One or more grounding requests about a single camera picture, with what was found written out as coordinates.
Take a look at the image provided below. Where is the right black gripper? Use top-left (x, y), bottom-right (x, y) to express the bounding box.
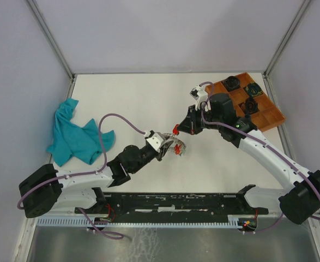
top-left (177, 104), bottom-right (223, 135)

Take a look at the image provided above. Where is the silver keyring with keys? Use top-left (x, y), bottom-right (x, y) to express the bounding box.
top-left (163, 133), bottom-right (186, 156)

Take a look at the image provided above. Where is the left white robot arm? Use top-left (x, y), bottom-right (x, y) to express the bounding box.
top-left (18, 133), bottom-right (174, 218)

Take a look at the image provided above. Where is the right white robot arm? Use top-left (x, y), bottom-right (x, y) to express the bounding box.
top-left (177, 91), bottom-right (320, 224)

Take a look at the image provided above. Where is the black round part top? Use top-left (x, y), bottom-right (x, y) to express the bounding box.
top-left (222, 76), bottom-right (240, 92)

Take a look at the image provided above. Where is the black round part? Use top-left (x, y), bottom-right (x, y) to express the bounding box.
top-left (222, 76), bottom-right (240, 92)
top-left (239, 98), bottom-right (259, 115)

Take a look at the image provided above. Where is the black round part lower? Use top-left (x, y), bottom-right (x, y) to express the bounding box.
top-left (239, 98), bottom-right (259, 115)

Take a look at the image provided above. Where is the green yellow round part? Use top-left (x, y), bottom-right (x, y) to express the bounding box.
top-left (244, 82), bottom-right (263, 98)

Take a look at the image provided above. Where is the orange compartment tray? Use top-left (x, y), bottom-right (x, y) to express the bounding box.
top-left (205, 73), bottom-right (286, 132)

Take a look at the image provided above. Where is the teal cloth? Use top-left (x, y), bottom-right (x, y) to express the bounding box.
top-left (47, 98), bottom-right (116, 167)

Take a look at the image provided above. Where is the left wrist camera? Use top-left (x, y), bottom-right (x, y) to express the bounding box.
top-left (144, 130), bottom-right (167, 152)

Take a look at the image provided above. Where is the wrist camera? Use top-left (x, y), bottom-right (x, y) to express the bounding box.
top-left (190, 85), bottom-right (208, 110)
top-left (144, 130), bottom-right (167, 152)

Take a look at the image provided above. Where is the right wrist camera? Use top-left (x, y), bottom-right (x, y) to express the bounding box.
top-left (190, 85), bottom-right (208, 110)

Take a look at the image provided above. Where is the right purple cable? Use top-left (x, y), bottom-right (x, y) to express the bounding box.
top-left (197, 81), bottom-right (320, 234)

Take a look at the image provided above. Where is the purple cable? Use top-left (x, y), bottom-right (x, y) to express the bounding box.
top-left (197, 81), bottom-right (320, 234)
top-left (17, 113), bottom-right (149, 241)

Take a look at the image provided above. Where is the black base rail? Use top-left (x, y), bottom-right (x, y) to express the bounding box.
top-left (85, 190), bottom-right (269, 224)

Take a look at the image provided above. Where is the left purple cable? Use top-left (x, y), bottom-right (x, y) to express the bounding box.
top-left (17, 113), bottom-right (149, 241)

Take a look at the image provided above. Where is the white slotted cable duct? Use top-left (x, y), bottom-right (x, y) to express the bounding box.
top-left (37, 214), bottom-right (245, 227)

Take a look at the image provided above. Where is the right aluminium frame post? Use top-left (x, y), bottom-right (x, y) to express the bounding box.
top-left (263, 0), bottom-right (313, 78)

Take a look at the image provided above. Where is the aluminium frame post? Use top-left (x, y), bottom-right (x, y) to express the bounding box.
top-left (24, 0), bottom-right (75, 81)
top-left (263, 0), bottom-right (313, 78)

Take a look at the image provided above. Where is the left aluminium frame post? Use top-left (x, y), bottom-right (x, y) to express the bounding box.
top-left (24, 0), bottom-right (75, 81)

